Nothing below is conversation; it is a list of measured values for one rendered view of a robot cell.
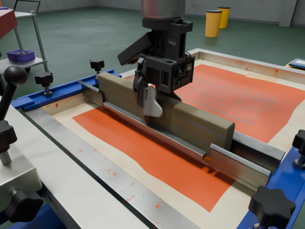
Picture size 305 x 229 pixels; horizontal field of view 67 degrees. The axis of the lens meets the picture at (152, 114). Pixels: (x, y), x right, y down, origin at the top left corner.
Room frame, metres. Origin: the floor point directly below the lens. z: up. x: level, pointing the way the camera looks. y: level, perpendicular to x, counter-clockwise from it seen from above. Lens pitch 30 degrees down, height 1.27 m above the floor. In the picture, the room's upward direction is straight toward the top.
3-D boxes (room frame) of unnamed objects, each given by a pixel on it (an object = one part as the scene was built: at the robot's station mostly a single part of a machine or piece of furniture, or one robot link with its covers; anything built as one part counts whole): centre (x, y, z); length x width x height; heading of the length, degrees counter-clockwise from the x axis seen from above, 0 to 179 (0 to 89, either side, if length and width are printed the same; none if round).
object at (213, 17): (6.14, -1.51, 0.30); 0.39 x 0.38 x 0.60; 142
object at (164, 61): (0.42, -0.02, 1.15); 0.09 x 0.08 x 0.12; 47
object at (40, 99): (0.61, 0.22, 0.97); 0.30 x 0.05 x 0.07; 137
